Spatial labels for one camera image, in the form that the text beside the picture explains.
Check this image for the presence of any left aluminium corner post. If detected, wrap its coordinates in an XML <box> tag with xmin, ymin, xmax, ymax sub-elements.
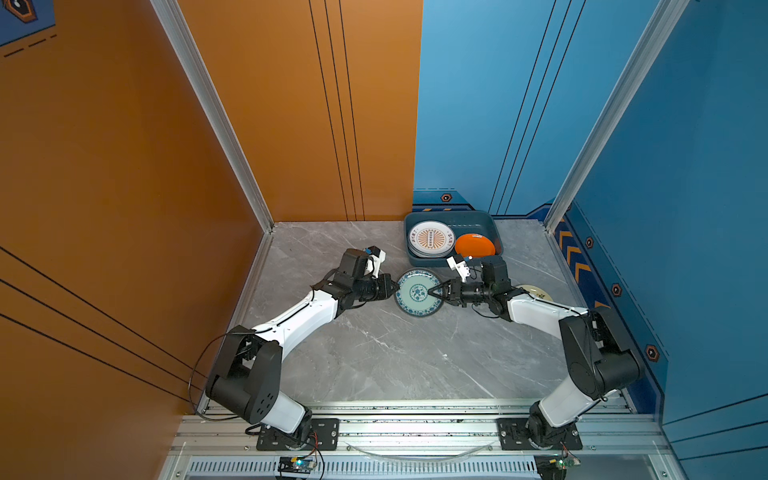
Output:
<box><xmin>150</xmin><ymin>0</ymin><xmax>275</xmax><ymax>235</ymax></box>

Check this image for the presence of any cream plate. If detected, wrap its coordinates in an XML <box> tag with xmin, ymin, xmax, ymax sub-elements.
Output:
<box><xmin>518</xmin><ymin>285</ymin><xmax>553</xmax><ymax>302</ymax></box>

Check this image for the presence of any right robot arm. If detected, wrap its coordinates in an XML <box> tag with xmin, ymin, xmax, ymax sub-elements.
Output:
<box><xmin>428</xmin><ymin>256</ymin><xmax>645</xmax><ymax>449</ymax></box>

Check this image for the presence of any right aluminium corner post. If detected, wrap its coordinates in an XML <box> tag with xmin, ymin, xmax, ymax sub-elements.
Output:
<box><xmin>544</xmin><ymin>0</ymin><xmax>689</xmax><ymax>234</ymax></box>

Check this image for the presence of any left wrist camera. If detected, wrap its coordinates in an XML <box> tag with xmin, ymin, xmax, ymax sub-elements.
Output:
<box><xmin>365</xmin><ymin>246</ymin><xmax>386</xmax><ymax>278</ymax></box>

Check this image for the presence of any teal plastic bin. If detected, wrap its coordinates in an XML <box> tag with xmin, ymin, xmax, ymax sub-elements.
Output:
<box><xmin>404</xmin><ymin>211</ymin><xmax>504</xmax><ymax>268</ymax></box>

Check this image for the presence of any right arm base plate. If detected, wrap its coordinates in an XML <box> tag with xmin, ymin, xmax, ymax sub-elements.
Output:
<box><xmin>496</xmin><ymin>418</ymin><xmax>583</xmax><ymax>451</ymax></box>

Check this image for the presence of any right circuit board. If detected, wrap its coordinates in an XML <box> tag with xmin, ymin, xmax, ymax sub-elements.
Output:
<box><xmin>534</xmin><ymin>456</ymin><xmax>582</xmax><ymax>480</ymax></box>

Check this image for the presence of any left green circuit board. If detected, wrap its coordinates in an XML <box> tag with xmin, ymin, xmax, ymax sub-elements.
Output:
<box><xmin>277</xmin><ymin>456</ymin><xmax>320</xmax><ymax>479</ymax></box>

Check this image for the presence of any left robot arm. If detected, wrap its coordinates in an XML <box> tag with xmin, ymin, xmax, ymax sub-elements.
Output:
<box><xmin>205</xmin><ymin>246</ymin><xmax>399</xmax><ymax>444</ymax></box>

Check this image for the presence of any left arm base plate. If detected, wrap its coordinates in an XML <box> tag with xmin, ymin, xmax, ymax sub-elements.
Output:
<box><xmin>256</xmin><ymin>418</ymin><xmax>340</xmax><ymax>452</ymax></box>

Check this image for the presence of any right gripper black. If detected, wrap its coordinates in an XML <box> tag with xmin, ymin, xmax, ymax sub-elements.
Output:
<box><xmin>428</xmin><ymin>279</ymin><xmax>493</xmax><ymax>308</ymax></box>

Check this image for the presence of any teal patterned plate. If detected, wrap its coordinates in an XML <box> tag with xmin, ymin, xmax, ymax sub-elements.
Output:
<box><xmin>395</xmin><ymin>268</ymin><xmax>443</xmax><ymax>318</ymax></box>

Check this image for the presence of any aluminium corner post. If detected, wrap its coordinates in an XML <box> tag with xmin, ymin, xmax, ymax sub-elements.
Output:
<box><xmin>544</xmin><ymin>0</ymin><xmax>689</xmax><ymax>234</ymax></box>
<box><xmin>150</xmin><ymin>0</ymin><xmax>275</xmax><ymax>235</ymax></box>

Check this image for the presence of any aluminium rail frame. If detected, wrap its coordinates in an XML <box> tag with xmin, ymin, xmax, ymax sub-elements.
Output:
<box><xmin>160</xmin><ymin>396</ymin><xmax>684</xmax><ymax>479</ymax></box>

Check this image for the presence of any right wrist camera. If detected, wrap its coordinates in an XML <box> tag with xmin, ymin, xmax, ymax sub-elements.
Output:
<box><xmin>447</xmin><ymin>254</ymin><xmax>472</xmax><ymax>283</ymax></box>

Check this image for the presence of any orange sunburst plate front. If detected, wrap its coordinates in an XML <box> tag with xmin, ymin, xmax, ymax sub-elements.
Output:
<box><xmin>407</xmin><ymin>221</ymin><xmax>456</xmax><ymax>258</ymax></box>

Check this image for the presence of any orange plastic plate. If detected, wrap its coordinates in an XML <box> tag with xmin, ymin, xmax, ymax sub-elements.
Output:
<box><xmin>455</xmin><ymin>233</ymin><xmax>497</xmax><ymax>258</ymax></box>

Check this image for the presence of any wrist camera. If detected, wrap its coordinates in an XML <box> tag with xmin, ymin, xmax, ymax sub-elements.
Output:
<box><xmin>365</xmin><ymin>246</ymin><xmax>386</xmax><ymax>278</ymax></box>
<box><xmin>447</xmin><ymin>254</ymin><xmax>472</xmax><ymax>283</ymax></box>

